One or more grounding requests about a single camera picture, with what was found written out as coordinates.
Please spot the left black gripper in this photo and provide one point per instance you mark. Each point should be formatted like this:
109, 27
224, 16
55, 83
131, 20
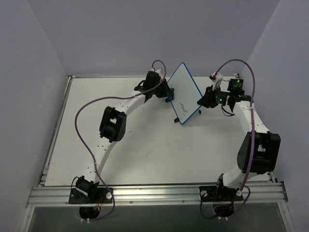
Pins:
165, 89

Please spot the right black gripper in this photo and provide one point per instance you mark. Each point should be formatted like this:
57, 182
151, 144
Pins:
206, 98

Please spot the blue framed whiteboard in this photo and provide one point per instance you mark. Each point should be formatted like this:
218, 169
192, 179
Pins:
186, 93

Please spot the blue whiteboard eraser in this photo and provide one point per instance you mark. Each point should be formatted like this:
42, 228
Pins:
170, 96

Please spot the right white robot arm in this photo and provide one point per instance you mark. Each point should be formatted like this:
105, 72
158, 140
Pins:
259, 150

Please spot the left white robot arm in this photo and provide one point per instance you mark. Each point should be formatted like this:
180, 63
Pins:
113, 127

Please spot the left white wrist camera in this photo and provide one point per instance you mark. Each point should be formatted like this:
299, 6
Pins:
156, 70

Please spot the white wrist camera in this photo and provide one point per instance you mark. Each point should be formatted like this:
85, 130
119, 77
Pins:
216, 78
156, 70

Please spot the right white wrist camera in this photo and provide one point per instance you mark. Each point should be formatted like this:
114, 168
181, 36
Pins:
216, 78

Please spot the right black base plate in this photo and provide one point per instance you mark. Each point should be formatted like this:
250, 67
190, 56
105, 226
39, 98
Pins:
213, 194

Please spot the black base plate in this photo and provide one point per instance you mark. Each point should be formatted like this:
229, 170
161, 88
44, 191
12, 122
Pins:
213, 194
101, 195

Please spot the aluminium front rail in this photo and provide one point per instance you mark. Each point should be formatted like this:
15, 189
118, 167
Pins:
257, 192

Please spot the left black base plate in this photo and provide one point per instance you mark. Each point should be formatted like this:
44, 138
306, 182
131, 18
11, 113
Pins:
101, 195

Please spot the aluminium table edge frame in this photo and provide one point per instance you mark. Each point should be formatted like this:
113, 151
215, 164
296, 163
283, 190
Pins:
45, 170

